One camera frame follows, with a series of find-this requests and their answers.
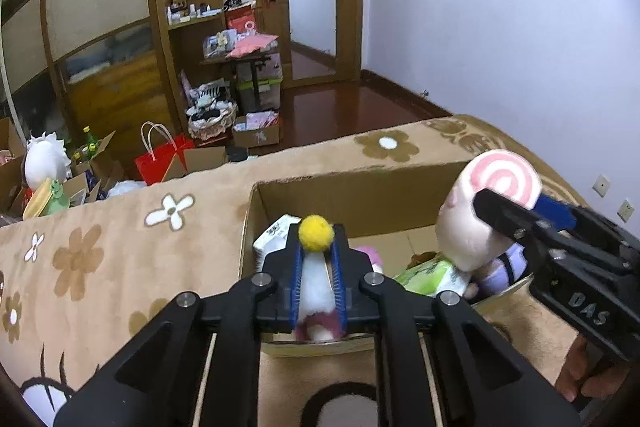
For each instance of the pink swirl roll plush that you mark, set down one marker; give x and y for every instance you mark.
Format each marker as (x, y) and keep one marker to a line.
(490, 185)

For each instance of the white spiky hair plush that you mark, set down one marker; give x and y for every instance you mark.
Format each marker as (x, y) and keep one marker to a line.
(46, 158)

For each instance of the open cardboard box on floor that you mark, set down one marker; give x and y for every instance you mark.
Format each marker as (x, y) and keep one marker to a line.
(12, 156)

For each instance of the person right hand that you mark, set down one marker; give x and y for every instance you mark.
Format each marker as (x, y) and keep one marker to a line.
(573, 380)

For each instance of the small cardboard box with papers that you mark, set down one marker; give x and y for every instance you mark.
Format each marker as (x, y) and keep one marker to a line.
(257, 129)

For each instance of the yellow green frog toy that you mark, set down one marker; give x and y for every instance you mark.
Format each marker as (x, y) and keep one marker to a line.
(47, 199)

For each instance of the purple haired doll plush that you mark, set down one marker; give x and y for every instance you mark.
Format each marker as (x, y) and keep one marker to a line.
(498, 275)

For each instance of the cardboard box on bed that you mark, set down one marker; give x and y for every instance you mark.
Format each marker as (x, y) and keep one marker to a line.
(391, 210)

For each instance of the wicker basket with items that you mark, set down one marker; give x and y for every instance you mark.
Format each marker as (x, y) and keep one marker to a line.
(211, 110)

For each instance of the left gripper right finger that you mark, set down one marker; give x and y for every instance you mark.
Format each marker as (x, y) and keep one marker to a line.
(437, 361)

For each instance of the wall power outlet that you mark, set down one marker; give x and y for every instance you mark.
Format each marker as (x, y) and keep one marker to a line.
(602, 185)

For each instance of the green glass bottle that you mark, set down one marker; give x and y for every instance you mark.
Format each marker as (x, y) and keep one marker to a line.
(92, 144)

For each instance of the red box on shelf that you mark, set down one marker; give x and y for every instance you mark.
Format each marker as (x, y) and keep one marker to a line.
(241, 19)

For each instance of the black Face tissue pack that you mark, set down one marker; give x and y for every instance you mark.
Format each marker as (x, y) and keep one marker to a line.
(273, 239)

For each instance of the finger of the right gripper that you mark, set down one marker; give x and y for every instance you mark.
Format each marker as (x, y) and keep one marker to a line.
(513, 221)
(558, 213)

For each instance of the yellow dog plush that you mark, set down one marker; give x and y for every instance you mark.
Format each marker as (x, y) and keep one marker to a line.
(421, 258)

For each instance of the storage bin under table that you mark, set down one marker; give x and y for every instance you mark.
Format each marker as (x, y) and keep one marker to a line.
(269, 76)

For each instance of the white fluffy yellow pompom plush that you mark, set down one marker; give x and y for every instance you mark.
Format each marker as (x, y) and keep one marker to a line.
(317, 318)

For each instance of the pink bear plush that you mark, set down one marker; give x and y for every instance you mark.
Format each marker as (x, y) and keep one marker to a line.
(374, 257)

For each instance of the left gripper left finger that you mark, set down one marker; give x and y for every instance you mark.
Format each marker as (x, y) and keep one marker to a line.
(197, 362)

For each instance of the small black side table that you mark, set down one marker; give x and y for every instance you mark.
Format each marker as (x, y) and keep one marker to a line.
(231, 64)

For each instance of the wooden wardrobe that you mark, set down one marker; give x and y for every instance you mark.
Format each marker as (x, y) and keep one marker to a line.
(92, 66)

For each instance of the red paper gift bag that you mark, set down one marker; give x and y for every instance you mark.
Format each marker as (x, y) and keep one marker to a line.
(153, 164)

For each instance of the green tissue pack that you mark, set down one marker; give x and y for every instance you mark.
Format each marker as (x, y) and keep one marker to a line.
(433, 276)

